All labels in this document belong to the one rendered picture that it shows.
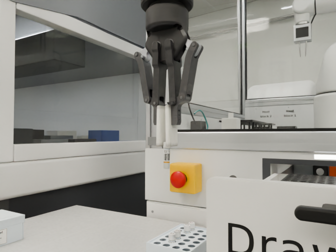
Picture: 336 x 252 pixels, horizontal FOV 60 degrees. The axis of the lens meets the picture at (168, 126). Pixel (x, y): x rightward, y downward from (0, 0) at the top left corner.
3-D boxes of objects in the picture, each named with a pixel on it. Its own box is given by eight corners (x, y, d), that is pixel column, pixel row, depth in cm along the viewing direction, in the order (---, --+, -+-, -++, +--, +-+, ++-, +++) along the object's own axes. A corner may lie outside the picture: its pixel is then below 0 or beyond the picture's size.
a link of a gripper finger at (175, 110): (174, 96, 51) (190, 94, 49) (175, 125, 51) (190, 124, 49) (170, 95, 49) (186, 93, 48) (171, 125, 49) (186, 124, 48)
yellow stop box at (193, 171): (194, 195, 69) (194, 164, 69) (167, 192, 73) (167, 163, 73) (202, 191, 73) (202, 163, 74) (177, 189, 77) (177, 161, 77)
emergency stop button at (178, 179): (183, 189, 68) (183, 172, 68) (168, 187, 70) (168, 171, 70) (189, 187, 71) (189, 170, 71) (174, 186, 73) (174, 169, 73)
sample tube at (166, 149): (167, 169, 50) (168, 142, 50) (161, 168, 50) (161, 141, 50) (171, 168, 51) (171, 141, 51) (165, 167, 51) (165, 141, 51)
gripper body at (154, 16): (134, 7, 50) (134, 61, 50) (177, -5, 46) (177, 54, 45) (158, 21, 56) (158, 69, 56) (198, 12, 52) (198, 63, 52)
